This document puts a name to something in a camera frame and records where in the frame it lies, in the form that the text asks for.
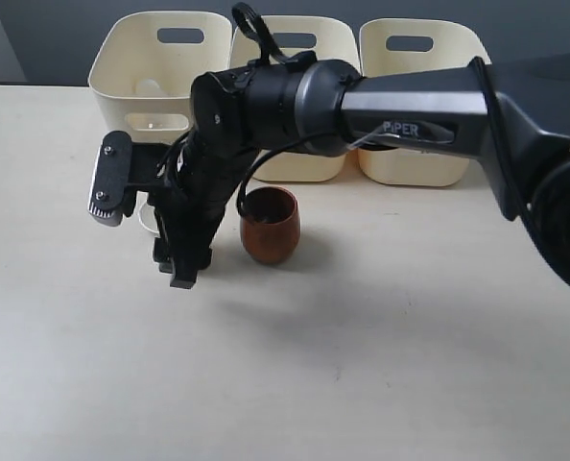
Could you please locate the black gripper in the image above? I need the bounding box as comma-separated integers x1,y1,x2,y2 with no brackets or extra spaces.
153,129,256,290

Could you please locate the clear plastic bottle white cap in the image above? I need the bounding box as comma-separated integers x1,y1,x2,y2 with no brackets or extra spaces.
134,79,188,131

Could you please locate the left cream plastic bin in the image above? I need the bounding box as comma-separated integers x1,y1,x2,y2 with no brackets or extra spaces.
87,11,232,143

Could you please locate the black cable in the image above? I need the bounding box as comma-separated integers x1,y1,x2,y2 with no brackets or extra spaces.
230,2,387,225

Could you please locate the cream plastic bin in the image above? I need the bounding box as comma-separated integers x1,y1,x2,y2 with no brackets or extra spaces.
358,18,490,187
229,15,361,182
87,11,232,143

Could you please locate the white paper cup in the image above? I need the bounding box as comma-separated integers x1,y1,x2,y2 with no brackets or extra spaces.
136,193,159,236

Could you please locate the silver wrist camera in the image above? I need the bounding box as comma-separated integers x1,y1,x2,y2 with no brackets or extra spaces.
87,131,136,227

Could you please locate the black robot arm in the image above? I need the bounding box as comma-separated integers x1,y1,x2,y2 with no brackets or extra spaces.
153,54,570,289

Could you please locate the brown wooden cup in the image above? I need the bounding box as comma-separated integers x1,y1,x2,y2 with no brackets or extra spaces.
240,186,301,265

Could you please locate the right cream plastic bin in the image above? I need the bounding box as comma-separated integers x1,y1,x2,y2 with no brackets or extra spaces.
358,18,490,187

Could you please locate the middle cream plastic bin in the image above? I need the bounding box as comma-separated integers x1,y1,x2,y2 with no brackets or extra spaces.
229,15,361,182

